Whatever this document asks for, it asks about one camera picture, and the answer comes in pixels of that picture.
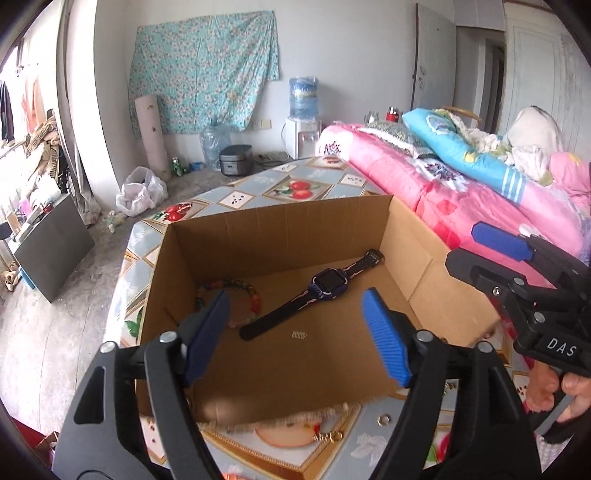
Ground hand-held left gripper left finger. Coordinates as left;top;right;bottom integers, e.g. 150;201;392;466
53;291;230;480

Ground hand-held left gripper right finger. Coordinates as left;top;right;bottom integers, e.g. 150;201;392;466
361;288;542;480

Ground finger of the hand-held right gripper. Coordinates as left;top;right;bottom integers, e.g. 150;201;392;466
445;249;570;334
471;222;591;289

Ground multicolour bead bracelet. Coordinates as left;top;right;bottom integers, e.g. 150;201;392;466
196;277;264;329

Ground brown cardboard box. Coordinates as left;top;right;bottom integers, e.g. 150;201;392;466
136;194;504;423

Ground dark blue watch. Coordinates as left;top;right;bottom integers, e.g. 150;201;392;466
239;249;386;341

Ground person's right hand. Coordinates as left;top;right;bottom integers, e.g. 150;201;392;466
525;362;591;422

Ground light blue pillow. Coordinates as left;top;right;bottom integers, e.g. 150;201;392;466
402;108;539;204

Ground pink quilt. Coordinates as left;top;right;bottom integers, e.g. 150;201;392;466
316;122;585;287

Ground white pillow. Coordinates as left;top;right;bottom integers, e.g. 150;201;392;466
501;106;566;158

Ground grey patterned pillow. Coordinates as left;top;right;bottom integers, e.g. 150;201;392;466
360;121;435;158

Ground white plastic bag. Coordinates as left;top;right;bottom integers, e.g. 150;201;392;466
115;166;168;217

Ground dark grey cabinet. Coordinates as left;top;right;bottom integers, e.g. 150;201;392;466
13;194;95;303

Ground grey rice cooker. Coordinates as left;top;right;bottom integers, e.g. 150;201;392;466
218;144;254;176

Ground white wardrobe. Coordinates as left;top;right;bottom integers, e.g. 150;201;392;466
503;4;591;153

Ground empty clear water jug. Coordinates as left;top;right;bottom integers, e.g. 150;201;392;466
201;121;232;171

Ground grey door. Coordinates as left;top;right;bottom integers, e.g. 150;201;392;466
412;4;458;112

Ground beige paper roll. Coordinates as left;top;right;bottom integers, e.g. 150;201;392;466
134;95;171;181

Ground white water dispenser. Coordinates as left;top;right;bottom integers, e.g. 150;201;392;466
284;117;324;160

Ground pile of clothes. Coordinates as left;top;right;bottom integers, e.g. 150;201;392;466
0;111;70;222

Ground hanging clothes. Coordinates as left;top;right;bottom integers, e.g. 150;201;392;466
0;69;47;139

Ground blue floral wall cloth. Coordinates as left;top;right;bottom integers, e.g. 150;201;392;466
128;10;280;137

